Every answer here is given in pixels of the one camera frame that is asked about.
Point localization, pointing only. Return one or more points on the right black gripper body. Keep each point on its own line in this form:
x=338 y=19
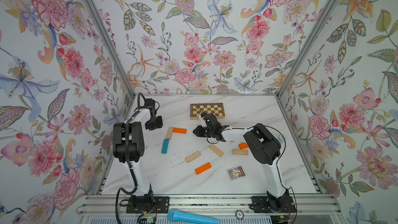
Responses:
x=211 y=132

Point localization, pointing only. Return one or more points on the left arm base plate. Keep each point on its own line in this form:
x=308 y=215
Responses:
x=141 y=204

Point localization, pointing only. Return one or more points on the wooden chessboard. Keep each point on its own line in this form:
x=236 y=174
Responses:
x=217 y=109

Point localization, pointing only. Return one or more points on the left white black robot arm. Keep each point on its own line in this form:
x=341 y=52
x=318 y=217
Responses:
x=129 y=144

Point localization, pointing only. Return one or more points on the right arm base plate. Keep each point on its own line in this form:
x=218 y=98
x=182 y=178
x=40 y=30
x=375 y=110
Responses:
x=264 y=204

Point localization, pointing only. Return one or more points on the teal wooden block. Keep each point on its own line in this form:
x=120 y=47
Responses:
x=165 y=146

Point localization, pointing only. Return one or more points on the orange block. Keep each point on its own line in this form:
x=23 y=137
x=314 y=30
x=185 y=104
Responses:
x=243 y=146
x=203 y=168
x=179 y=130

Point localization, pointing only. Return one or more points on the small blue white cup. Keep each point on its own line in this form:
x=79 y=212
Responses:
x=282 y=139

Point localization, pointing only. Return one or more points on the aluminium front rail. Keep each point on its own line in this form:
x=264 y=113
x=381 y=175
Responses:
x=212 y=205

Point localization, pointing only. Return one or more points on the natural block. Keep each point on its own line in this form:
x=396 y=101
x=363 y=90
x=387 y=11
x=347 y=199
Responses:
x=216 y=150
x=193 y=156
x=241 y=152
x=169 y=133

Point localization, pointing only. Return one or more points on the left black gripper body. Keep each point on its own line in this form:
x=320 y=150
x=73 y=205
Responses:
x=155 y=123

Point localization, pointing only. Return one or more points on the playing card box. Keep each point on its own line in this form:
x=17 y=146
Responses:
x=236 y=173

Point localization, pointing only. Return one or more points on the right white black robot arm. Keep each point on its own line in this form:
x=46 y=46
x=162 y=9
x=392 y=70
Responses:
x=266 y=149

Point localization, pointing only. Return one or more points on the blue microphone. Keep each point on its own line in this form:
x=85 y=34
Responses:
x=178 y=216

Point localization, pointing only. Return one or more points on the orange block front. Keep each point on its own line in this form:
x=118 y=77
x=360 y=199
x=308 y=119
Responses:
x=203 y=168

